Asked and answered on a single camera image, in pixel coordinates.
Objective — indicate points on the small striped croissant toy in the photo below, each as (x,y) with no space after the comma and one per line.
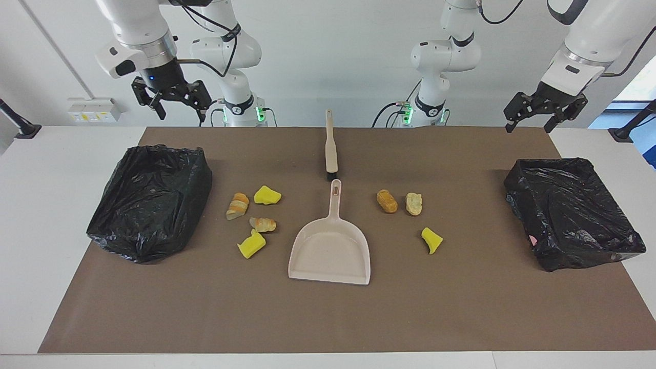
(264,224)

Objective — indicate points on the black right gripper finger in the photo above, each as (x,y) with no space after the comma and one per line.
(200,95)
(146,92)

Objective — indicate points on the yellow sponge piece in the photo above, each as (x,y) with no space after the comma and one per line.
(431,240)
(266,196)
(251,246)

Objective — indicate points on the brown bread roll toy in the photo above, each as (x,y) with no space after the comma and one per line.
(387,201)

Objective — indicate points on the beige hand brush black bristles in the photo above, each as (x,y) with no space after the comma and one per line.
(331,148)

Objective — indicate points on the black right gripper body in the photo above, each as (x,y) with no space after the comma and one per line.
(161,77)

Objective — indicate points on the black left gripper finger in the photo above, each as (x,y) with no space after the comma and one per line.
(523,105)
(575,106)

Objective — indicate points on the white wall socket box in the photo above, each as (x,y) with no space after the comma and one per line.
(92,110)

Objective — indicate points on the black bag lined bin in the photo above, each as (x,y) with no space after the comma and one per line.
(148,205)

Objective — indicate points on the brown table mat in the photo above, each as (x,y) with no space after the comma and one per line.
(328,318)

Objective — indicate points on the black bag bin pink spot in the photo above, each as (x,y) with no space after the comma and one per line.
(569,215)

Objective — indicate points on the beige plastic dustpan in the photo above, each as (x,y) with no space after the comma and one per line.
(330,251)

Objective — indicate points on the striped sliced bread toy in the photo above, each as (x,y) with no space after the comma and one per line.
(238,206)

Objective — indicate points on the white wall conduit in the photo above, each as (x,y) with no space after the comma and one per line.
(52,46)

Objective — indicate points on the pale crusty bread toy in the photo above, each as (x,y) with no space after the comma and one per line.
(414,204)

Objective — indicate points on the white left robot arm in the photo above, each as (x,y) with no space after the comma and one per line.
(446,56)

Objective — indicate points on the bright window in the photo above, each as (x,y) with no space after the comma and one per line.
(640,87)

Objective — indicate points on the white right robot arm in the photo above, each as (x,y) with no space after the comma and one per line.
(138,25)

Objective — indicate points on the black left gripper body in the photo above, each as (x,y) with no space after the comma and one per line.
(556,95)

